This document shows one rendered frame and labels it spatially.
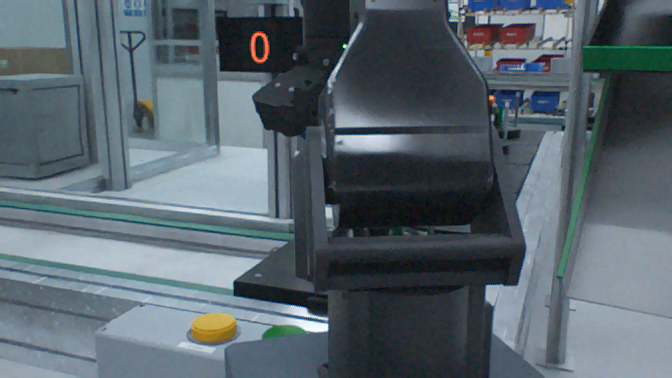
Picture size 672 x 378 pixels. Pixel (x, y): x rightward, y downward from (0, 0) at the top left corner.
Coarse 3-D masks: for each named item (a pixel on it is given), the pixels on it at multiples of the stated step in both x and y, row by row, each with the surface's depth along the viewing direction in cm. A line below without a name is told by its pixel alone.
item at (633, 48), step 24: (624, 0) 65; (648, 0) 63; (600, 24) 58; (624, 24) 61; (648, 24) 60; (600, 48) 54; (624, 48) 53; (648, 48) 52; (600, 72) 55; (624, 72) 54; (648, 72) 53
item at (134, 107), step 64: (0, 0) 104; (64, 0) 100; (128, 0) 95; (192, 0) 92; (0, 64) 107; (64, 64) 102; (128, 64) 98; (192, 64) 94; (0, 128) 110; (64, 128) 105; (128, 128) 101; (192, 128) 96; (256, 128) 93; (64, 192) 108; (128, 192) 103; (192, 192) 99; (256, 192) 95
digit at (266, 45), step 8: (248, 24) 83; (256, 24) 83; (264, 24) 83; (272, 24) 82; (248, 32) 84; (256, 32) 83; (264, 32) 83; (272, 32) 82; (248, 40) 84; (256, 40) 83; (264, 40) 83; (272, 40) 83; (248, 48) 84; (256, 48) 84; (264, 48) 83; (272, 48) 83; (248, 56) 84; (256, 56) 84; (264, 56) 84; (272, 56) 83; (248, 64) 85; (256, 64) 84; (264, 64) 84; (272, 64) 83
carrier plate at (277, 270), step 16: (272, 256) 75; (288, 256) 75; (256, 272) 70; (272, 272) 70; (288, 272) 70; (240, 288) 67; (256, 288) 67; (272, 288) 66; (288, 288) 65; (304, 288) 65; (288, 304) 66; (304, 304) 65
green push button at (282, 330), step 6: (282, 324) 57; (288, 324) 57; (270, 330) 56; (276, 330) 56; (282, 330) 56; (288, 330) 56; (294, 330) 56; (300, 330) 56; (264, 336) 55; (270, 336) 55; (276, 336) 55; (282, 336) 55
